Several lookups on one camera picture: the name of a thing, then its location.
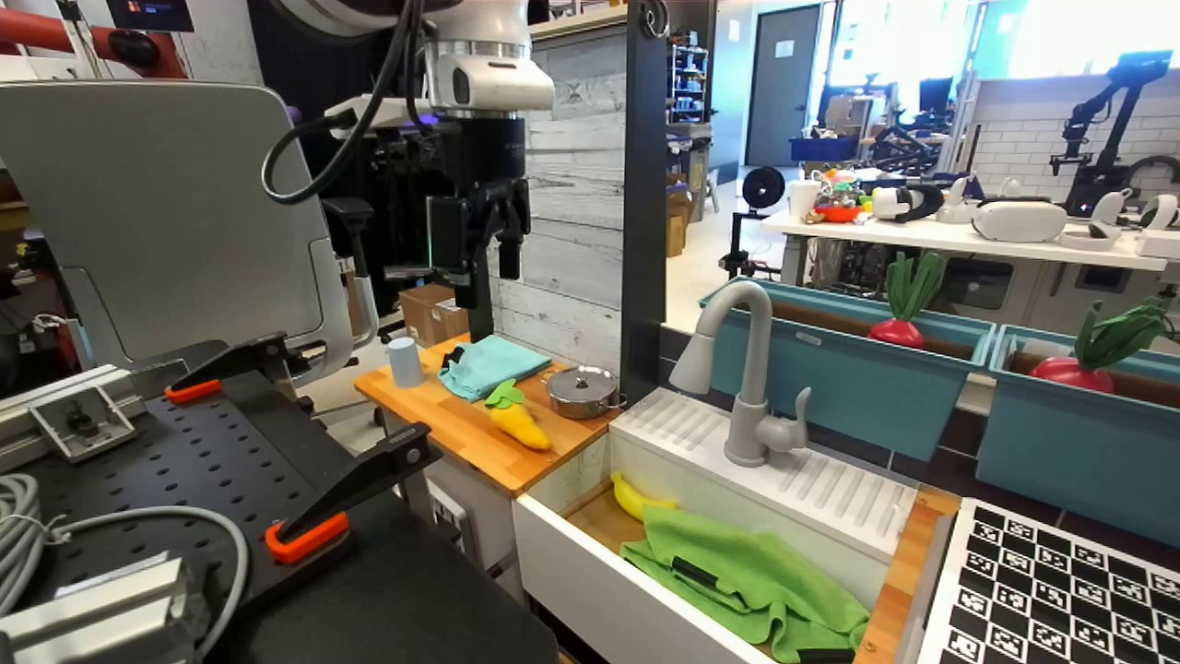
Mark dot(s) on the grey toy faucet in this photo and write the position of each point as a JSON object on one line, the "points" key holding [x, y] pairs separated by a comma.
{"points": [[752, 394]]}

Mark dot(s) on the black table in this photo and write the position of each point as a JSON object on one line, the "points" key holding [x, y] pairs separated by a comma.
{"points": [[406, 601]]}

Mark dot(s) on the black spool on stand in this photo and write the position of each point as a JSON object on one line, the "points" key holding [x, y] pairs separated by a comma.
{"points": [[763, 203]]}

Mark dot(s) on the blue cloth mat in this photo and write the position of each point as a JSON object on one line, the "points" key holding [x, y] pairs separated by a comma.
{"points": [[500, 365]]}

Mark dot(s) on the red black tube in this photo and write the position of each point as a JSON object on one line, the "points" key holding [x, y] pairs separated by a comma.
{"points": [[87, 43]]}

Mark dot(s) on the wooden board under checkerboard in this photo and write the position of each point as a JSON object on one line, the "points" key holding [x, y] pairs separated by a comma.
{"points": [[904, 578]]}

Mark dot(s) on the white headset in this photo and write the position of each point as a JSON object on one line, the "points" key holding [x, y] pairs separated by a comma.
{"points": [[1020, 224]]}

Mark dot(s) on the aluminium extrusion bar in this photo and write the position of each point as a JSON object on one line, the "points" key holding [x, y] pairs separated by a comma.
{"points": [[97, 601], [70, 412]]}

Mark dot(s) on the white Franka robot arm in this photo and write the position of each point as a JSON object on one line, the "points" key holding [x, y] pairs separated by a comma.
{"points": [[486, 49]]}

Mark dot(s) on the wooden tray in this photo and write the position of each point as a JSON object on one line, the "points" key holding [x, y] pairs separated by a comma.
{"points": [[463, 429]]}

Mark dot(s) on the black perforated breadboard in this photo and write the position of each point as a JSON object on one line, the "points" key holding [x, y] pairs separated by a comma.
{"points": [[162, 481]]}

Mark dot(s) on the green cloth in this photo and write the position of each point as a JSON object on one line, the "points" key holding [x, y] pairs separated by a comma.
{"points": [[752, 578]]}

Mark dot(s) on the light grey flat panel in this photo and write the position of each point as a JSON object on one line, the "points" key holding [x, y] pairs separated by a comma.
{"points": [[162, 209]]}

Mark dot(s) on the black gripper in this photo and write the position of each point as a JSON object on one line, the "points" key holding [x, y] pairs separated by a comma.
{"points": [[483, 152]]}

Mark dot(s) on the white toy sink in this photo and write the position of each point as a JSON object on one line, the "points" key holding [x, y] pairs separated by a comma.
{"points": [[738, 493]]}

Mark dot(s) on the red radish plush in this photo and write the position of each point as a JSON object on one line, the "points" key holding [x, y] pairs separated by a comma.
{"points": [[1095, 353], [908, 299]]}

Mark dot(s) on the orange black clamp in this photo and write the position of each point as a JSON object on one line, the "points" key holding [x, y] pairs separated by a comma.
{"points": [[217, 382], [344, 493]]}

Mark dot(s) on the cardboard box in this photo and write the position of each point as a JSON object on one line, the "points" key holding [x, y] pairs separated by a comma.
{"points": [[428, 314]]}

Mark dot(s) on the teal planter bin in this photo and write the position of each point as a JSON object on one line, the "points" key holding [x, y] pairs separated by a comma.
{"points": [[849, 382], [1084, 456]]}

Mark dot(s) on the grey wood backsplash panel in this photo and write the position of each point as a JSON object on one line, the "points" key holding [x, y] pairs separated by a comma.
{"points": [[572, 187]]}

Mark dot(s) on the small black clip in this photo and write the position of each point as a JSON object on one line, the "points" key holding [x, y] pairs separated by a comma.
{"points": [[451, 359]]}

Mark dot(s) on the white background table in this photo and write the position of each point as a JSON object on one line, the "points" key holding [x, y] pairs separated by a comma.
{"points": [[972, 242]]}

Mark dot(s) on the grey-blue plastic cup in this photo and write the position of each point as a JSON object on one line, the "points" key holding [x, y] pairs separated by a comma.
{"points": [[404, 362]]}

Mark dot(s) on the black background robot arm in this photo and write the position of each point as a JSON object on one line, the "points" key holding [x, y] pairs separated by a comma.
{"points": [[1109, 123]]}

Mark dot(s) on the black frame post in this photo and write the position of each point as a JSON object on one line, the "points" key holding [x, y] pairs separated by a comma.
{"points": [[644, 187]]}

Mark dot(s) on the yellow and green plush toy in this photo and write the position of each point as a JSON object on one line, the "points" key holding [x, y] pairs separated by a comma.
{"points": [[517, 417]]}

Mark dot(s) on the dark door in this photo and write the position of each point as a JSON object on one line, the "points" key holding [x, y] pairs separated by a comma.
{"points": [[782, 85]]}

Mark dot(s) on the black white calibration board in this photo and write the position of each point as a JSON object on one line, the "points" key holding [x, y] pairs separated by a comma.
{"points": [[1055, 591]]}

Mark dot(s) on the yellow plush banana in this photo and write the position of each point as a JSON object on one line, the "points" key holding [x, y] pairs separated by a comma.
{"points": [[639, 500]]}

